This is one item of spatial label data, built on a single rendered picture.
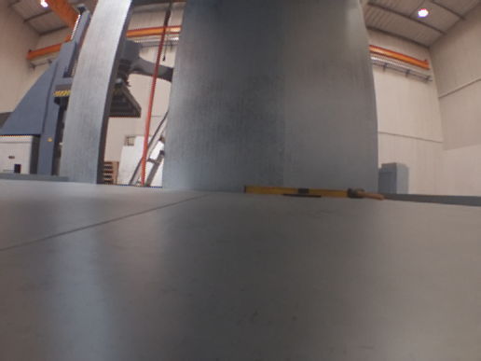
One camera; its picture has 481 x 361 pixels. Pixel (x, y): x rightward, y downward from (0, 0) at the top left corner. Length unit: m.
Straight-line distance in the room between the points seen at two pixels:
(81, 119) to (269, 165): 1.56
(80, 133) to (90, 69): 0.58
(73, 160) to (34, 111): 1.30
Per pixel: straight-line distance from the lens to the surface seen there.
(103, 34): 2.49
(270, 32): 2.12
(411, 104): 11.72
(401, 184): 3.46
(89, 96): 2.22
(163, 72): 3.59
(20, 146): 3.23
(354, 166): 1.92
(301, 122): 1.82
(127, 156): 6.76
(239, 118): 1.77
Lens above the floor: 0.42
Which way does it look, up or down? 1 degrees up
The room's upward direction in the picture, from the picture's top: 3 degrees clockwise
